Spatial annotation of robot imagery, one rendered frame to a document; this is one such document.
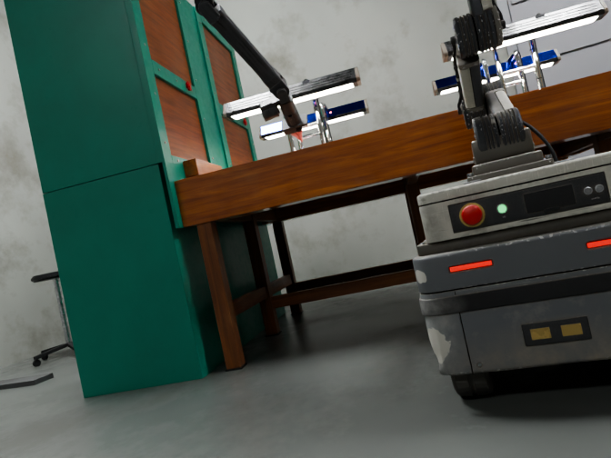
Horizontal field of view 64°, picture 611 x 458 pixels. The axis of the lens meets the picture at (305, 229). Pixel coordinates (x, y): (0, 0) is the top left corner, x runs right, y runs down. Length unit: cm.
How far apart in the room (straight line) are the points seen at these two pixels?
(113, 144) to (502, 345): 158
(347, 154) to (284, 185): 26
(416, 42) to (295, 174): 256
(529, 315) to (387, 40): 339
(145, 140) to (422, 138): 105
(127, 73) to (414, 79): 257
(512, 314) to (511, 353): 8
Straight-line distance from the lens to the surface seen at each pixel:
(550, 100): 188
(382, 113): 410
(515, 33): 223
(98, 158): 210
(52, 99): 226
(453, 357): 111
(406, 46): 420
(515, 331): 109
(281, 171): 183
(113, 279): 207
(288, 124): 189
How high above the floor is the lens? 43
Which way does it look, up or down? 1 degrees up
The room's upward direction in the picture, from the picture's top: 12 degrees counter-clockwise
